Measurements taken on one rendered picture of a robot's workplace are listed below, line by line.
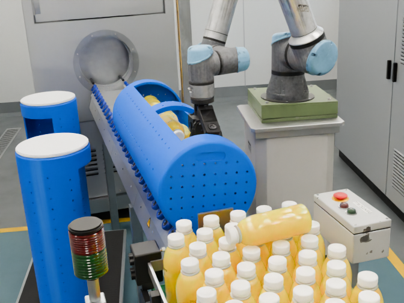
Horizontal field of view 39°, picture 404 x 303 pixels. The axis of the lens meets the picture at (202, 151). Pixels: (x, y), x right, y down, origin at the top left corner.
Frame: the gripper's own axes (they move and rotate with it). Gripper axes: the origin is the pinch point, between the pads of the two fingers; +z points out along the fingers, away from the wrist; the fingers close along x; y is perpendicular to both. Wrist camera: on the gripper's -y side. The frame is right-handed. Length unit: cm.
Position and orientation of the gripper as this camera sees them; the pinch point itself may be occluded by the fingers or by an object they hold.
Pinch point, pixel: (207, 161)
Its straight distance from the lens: 175.6
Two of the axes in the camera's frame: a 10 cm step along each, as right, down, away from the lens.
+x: -9.6, 1.4, -2.5
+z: 0.5, 9.4, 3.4
